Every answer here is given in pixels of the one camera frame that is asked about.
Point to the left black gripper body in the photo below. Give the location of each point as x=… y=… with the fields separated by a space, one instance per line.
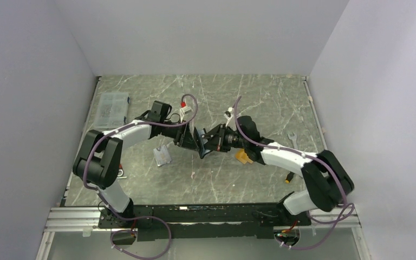
x=176 y=132

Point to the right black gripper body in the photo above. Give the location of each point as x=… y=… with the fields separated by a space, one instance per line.
x=233 y=140

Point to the clear plastic screw box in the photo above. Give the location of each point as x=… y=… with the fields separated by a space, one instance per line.
x=112 y=110

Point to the black leather card holder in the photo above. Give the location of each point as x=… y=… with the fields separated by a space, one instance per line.
x=200 y=141

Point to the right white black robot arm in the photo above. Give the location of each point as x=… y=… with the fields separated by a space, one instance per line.
x=326 y=181

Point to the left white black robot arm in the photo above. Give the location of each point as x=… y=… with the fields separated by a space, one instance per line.
x=98 y=160

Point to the orange card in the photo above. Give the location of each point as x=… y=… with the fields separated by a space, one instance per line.
x=242 y=157

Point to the silver credit card stack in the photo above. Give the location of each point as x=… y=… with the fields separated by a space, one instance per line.
x=162 y=156

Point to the silver wrench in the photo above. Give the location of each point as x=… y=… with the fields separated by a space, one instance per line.
x=293 y=137

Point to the yellow tipped black tool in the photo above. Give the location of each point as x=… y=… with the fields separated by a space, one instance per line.
x=289 y=177

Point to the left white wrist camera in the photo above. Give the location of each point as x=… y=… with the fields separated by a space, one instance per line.
x=184 y=112

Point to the aluminium frame rail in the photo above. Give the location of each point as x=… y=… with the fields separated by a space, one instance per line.
x=86 y=220

